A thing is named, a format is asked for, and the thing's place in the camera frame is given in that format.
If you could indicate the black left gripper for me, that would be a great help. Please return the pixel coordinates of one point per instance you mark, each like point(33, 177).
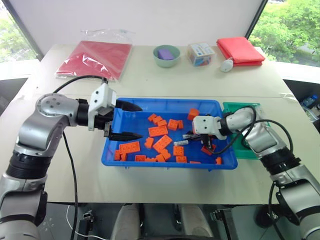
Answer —
point(106, 120)

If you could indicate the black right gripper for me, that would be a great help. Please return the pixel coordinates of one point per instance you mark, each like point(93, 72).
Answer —
point(205, 138)

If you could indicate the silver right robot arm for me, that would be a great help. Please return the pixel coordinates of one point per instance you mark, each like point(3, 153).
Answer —
point(267, 142)

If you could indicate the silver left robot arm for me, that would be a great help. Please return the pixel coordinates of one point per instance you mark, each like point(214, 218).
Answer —
point(37, 130)

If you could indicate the blue plastic bin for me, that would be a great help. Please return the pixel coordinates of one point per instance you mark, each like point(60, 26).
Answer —
point(140, 120)

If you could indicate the green plastic bin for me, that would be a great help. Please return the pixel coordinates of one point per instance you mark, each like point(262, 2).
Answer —
point(243, 153)

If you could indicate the small orange toy brick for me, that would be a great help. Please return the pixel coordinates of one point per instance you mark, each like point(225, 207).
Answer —
point(152, 117)
point(123, 157)
point(149, 142)
point(162, 123)
point(150, 159)
point(165, 153)
point(219, 160)
point(195, 162)
point(140, 158)
point(160, 158)
point(158, 120)
point(117, 155)

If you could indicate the large orange toy brick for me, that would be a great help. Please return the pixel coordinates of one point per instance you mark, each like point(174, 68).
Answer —
point(162, 143)
point(129, 147)
point(158, 131)

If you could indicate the orange cube brick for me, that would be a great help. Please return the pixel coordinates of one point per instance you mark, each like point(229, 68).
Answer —
point(193, 114)

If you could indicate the pale green bowl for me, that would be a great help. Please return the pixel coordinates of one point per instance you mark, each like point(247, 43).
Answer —
point(166, 63)

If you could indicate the red cloth sheet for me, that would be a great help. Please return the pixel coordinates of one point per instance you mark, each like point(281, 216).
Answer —
point(95, 58)

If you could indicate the grey rounded shape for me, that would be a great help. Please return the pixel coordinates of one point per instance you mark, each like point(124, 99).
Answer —
point(196, 222)
point(127, 221)

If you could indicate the purple block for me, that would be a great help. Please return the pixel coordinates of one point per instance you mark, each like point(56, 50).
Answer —
point(166, 54)

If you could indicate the small white round gadget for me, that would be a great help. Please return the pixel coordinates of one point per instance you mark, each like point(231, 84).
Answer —
point(226, 65)

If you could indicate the clear plastic bag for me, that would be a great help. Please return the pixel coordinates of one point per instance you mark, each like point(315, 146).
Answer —
point(107, 36)

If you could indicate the clear box with coloured pieces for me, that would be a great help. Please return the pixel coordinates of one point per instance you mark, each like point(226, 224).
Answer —
point(201, 53)

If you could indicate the folded red cloth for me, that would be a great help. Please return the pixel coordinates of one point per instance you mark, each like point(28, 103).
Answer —
point(240, 51)

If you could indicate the clear plastic water bottle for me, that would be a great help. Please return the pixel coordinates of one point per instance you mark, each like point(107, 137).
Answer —
point(310, 101)

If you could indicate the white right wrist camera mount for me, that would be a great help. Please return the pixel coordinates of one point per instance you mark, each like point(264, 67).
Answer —
point(205, 125)

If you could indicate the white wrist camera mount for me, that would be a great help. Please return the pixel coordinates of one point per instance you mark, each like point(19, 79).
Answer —
point(205, 125)
point(103, 96)

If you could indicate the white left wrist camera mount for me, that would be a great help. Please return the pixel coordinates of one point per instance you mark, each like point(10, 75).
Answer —
point(103, 96)

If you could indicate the dark window frame bar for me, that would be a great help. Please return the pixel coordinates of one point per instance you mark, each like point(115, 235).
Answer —
point(22, 30)
point(257, 17)

